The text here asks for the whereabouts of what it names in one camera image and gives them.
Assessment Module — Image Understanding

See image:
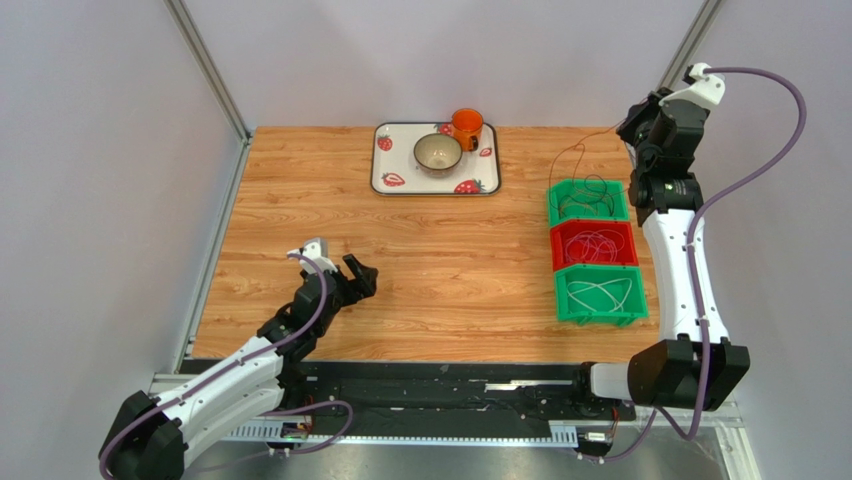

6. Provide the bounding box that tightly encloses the red cable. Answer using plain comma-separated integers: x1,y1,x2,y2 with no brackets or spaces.
548,119,627,218

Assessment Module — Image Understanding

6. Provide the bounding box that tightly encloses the pink cable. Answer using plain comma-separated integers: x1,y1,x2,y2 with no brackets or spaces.
564,228,628,264

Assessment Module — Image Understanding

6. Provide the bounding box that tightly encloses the white cable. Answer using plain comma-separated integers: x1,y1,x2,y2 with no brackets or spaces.
565,278,635,314

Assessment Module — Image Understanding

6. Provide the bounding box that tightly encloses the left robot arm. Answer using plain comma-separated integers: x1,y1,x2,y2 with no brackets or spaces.
98,248,379,479

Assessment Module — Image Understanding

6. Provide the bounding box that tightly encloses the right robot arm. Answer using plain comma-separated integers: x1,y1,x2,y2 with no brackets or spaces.
576,88,751,411

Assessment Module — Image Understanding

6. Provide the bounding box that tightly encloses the far green bin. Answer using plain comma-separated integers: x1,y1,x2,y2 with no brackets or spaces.
547,178,629,227

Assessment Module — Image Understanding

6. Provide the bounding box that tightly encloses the green bin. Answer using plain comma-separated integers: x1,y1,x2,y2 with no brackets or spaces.
547,178,629,227
553,264,649,327

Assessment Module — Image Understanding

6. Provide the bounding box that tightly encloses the red bin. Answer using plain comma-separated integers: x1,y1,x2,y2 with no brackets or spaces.
550,219,639,272

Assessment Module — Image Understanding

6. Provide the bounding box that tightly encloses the grey ceramic bowl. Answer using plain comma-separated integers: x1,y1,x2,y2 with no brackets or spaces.
413,133,463,177

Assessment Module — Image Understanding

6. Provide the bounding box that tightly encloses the orange mug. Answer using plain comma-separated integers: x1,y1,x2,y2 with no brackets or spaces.
450,108,484,152

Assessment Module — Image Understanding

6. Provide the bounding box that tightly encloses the near green bin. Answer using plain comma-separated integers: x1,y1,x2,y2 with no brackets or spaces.
553,264,649,327

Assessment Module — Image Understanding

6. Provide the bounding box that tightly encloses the purple left arm hose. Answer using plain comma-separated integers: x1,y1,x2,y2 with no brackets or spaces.
98,252,355,480

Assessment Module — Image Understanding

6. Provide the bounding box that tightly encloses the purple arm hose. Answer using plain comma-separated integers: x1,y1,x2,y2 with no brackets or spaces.
575,66,808,464
98,252,355,480

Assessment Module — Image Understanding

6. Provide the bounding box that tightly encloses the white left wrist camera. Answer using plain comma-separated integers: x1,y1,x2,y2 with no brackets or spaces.
287,237,338,275

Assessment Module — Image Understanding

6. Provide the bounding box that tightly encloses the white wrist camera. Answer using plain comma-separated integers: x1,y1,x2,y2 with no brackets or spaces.
287,237,338,275
658,62,725,111

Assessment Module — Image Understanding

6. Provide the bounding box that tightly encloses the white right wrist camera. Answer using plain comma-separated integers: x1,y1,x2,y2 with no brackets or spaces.
658,62,725,111

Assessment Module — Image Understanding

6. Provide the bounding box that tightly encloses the purple right arm hose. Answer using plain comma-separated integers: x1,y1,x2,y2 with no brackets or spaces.
575,66,808,464

